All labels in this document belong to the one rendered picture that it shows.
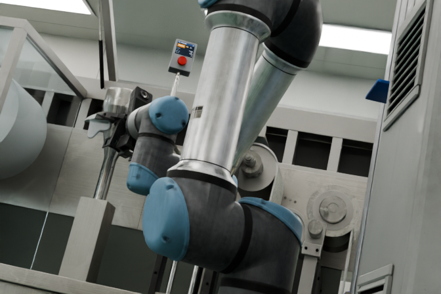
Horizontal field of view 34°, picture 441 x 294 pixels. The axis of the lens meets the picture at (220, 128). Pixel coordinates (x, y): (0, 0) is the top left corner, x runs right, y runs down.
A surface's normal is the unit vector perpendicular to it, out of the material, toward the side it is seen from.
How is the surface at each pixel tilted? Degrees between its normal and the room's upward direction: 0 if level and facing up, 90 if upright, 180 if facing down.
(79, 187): 90
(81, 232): 90
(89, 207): 90
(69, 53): 90
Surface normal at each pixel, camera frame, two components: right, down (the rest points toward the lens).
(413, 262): -0.65, -0.36
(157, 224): -0.88, -0.20
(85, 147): -0.15, -0.33
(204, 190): 0.22, -0.25
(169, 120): 0.47, -0.17
